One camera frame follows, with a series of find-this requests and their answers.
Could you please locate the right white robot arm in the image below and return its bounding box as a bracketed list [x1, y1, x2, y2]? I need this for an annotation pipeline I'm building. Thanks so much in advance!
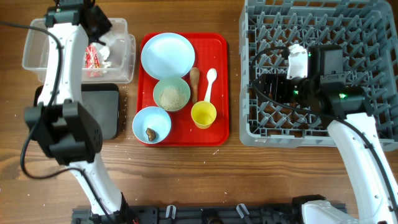
[249, 44, 397, 223]

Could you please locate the black tray bin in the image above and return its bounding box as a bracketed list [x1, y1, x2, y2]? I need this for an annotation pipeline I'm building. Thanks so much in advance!
[34, 83, 120, 141]

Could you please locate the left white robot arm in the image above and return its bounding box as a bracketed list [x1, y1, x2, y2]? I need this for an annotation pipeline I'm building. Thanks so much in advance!
[24, 0, 137, 223]

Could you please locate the red serving tray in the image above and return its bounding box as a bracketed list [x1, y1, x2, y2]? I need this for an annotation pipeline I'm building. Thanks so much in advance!
[136, 33, 229, 147]

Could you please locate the red snack wrapper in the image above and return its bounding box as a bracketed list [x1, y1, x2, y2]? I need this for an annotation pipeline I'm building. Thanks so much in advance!
[85, 45, 101, 78]

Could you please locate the large light blue plate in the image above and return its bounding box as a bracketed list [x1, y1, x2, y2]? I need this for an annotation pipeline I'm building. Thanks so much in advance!
[141, 32, 196, 80]

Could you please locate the brown food scrap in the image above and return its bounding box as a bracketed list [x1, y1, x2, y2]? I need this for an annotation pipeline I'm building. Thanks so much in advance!
[146, 128, 157, 142]

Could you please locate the green bowl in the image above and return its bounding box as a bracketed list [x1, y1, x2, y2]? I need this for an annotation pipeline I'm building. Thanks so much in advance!
[153, 78, 191, 112]

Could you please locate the white napkin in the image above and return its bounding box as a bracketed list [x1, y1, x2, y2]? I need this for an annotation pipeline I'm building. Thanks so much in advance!
[93, 31, 117, 68]

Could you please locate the brown carrot-like food piece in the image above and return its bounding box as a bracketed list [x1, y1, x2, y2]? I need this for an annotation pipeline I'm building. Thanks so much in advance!
[190, 67, 200, 104]

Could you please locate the grey dishwasher rack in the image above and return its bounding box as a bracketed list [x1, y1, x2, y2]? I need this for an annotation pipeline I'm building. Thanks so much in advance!
[239, 1, 397, 151]

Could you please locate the clear plastic bin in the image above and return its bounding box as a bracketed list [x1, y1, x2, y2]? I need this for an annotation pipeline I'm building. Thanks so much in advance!
[22, 18, 136, 83]

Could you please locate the yellow plastic cup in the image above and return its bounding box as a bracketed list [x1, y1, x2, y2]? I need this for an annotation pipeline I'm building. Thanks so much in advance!
[191, 101, 217, 129]

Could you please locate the small light blue bowl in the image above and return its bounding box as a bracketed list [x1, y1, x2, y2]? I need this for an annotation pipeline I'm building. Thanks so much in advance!
[132, 106, 172, 144]

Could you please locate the white plastic spoon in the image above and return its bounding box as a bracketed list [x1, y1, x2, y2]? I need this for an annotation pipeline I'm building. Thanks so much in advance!
[204, 68, 217, 102]

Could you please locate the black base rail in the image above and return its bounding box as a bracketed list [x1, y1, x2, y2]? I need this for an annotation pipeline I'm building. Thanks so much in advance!
[71, 203, 348, 224]

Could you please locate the white rice pile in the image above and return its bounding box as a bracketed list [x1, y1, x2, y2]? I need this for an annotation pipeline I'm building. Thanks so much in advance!
[159, 86, 187, 111]

